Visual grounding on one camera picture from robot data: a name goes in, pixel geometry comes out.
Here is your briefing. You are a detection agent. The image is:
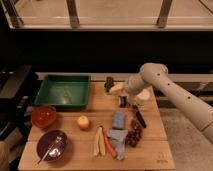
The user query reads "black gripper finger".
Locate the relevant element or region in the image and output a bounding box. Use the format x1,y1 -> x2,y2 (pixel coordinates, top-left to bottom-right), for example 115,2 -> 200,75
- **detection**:
119,96 -> 127,108

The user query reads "blue sponge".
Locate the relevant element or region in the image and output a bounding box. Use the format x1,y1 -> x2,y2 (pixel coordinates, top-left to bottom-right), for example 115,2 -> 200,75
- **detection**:
112,112 -> 125,130

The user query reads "red bowl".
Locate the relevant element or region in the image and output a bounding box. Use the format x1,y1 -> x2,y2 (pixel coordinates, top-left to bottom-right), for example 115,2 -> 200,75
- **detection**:
31,106 -> 57,129

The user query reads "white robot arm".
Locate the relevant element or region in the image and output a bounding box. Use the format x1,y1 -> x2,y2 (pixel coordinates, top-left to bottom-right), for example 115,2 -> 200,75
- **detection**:
109,63 -> 213,144

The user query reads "purple bowl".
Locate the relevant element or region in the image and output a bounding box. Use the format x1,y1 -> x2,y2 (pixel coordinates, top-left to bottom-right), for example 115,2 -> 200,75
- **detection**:
36,130 -> 68,163

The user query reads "small dark brown object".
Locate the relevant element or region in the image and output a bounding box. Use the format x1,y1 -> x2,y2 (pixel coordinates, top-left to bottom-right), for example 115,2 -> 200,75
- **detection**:
104,77 -> 114,92

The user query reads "dark grape bunch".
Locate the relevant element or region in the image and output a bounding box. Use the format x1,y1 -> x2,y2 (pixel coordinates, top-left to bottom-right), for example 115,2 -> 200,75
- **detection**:
125,120 -> 142,147

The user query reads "blue grey cloth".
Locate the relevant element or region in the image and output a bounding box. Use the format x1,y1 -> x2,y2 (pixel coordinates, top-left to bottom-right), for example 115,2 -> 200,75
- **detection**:
107,130 -> 128,161

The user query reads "yellow apple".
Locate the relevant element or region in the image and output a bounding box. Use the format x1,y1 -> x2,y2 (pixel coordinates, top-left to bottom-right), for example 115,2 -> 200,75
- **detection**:
77,116 -> 90,130

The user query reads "orange carrot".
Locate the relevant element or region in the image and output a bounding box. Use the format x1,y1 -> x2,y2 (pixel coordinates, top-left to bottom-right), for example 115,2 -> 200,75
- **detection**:
104,132 -> 117,158

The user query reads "green plastic tray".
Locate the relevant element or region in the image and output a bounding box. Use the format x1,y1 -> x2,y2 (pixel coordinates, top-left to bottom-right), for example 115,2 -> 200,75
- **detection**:
34,75 -> 91,110

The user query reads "metal spoon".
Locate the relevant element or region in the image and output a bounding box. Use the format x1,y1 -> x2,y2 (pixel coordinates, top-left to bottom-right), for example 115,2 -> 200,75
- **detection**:
37,136 -> 62,164

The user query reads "black handled knife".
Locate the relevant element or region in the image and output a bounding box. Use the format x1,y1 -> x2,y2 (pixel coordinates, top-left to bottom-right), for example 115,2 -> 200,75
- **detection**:
132,105 -> 147,128

